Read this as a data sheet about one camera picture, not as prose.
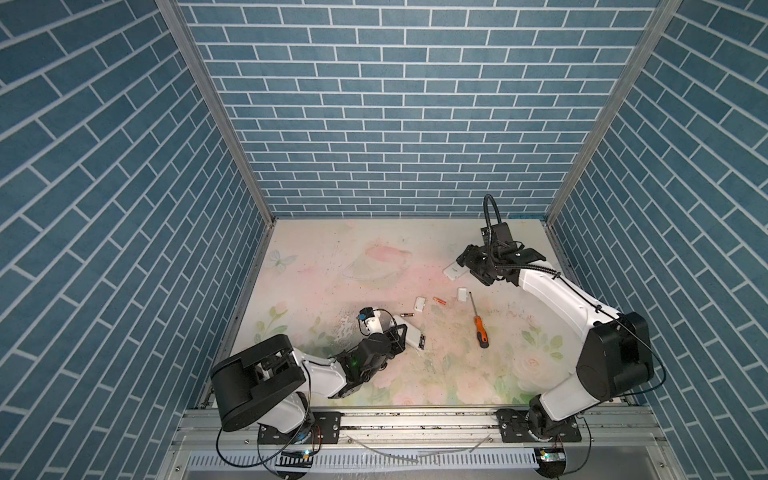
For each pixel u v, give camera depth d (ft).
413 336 2.83
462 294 3.27
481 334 2.89
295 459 2.37
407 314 3.07
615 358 1.44
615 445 2.45
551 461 2.42
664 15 2.32
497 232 2.23
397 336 2.56
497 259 2.15
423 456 2.32
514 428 2.41
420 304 3.16
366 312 2.54
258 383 1.50
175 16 2.31
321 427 2.40
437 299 3.18
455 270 3.41
